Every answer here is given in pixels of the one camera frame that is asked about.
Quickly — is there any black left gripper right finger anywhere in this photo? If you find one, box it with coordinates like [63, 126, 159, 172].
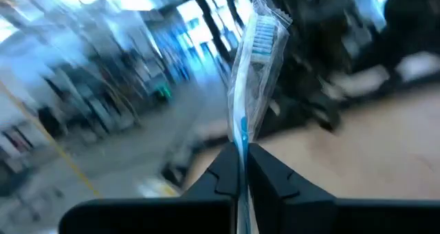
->
[247, 142, 340, 234]

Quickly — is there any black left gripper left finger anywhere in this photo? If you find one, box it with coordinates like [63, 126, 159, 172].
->
[180, 142, 241, 200]

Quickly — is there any blue toothbrush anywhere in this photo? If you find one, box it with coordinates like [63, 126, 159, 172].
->
[226, 0, 294, 234]

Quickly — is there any yellow hanging cable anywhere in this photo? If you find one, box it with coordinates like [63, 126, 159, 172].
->
[0, 78, 102, 198]

